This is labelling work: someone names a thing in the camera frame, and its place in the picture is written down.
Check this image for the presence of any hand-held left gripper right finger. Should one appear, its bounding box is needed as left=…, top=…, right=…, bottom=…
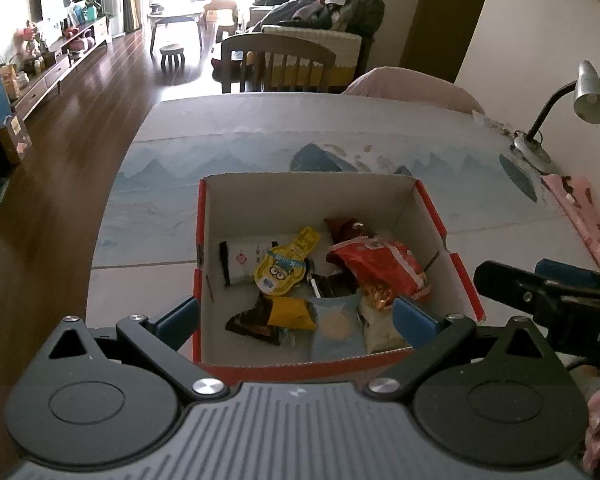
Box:
left=364, top=296, right=561, bottom=402

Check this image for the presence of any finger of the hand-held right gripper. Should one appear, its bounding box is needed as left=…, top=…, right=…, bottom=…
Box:
left=535, top=259, right=600, bottom=293
left=474, top=260, right=581, bottom=331

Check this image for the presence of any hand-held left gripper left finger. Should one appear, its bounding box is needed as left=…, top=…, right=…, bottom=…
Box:
left=35, top=296, right=230, bottom=402

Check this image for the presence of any cream snack packet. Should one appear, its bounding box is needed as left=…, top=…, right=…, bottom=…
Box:
left=359, top=300, right=412, bottom=354

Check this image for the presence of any red snack packet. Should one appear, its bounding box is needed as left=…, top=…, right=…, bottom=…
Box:
left=326, top=238, right=432, bottom=312

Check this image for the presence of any pale blue cookie packet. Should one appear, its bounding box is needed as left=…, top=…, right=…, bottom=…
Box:
left=307, top=292, right=364, bottom=364

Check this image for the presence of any small black snack packet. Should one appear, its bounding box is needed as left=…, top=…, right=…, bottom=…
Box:
left=307, top=273, right=359, bottom=299

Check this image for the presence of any white black-ended snack packet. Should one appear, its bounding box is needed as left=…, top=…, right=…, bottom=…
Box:
left=218, top=240, right=282, bottom=289

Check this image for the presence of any yellow and black snack packet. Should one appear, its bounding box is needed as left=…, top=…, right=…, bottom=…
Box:
left=224, top=293, right=319, bottom=347

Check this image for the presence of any yellow cartoon pouch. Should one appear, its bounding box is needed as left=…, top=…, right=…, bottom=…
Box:
left=253, top=226, right=322, bottom=295

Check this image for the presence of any dark brown snack packet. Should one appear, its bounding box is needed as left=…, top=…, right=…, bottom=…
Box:
left=324, top=215, right=377, bottom=249

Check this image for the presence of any red-edged cardboard box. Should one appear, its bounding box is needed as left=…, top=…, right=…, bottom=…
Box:
left=191, top=174, right=486, bottom=387

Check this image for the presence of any person's right hand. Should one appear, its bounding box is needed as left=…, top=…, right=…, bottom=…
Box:
left=582, top=389, right=600, bottom=471

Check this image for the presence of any white crumpled paper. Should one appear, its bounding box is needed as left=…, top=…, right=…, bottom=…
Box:
left=472, top=109, right=512, bottom=137

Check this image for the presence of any blue mountain print table mat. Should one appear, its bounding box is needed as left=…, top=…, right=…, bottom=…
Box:
left=94, top=135, right=600, bottom=272

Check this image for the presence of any silver gooseneck desk lamp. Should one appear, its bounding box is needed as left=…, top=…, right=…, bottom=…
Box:
left=510, top=60, right=600, bottom=164

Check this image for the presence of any pink covered dining chair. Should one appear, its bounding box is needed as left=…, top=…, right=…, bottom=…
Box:
left=343, top=66, right=487, bottom=117

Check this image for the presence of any small wooden stool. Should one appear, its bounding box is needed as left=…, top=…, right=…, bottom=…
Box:
left=158, top=43, right=188, bottom=73

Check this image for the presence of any dark brown door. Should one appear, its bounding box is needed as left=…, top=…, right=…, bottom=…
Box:
left=404, top=0, right=497, bottom=84

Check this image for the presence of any long television cabinet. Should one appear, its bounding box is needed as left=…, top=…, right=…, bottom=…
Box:
left=9, top=14, right=114, bottom=122

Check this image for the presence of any sofa with white cover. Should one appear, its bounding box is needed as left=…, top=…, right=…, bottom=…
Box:
left=249, top=0, right=377, bottom=74

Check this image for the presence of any dark wooden dining chair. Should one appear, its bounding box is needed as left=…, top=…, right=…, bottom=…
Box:
left=220, top=33, right=337, bottom=95

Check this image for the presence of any wooden coffee table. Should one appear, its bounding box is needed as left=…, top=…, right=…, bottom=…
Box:
left=146, top=2, right=207, bottom=54

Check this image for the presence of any small wooden armchair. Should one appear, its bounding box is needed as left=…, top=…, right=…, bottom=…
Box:
left=204, top=0, right=242, bottom=22

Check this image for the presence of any pink flower bouquet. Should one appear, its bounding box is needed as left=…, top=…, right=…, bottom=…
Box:
left=12, top=22, right=42, bottom=62

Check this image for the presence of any pile of dark jackets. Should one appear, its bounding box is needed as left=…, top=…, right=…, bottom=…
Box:
left=259, top=0, right=387, bottom=37

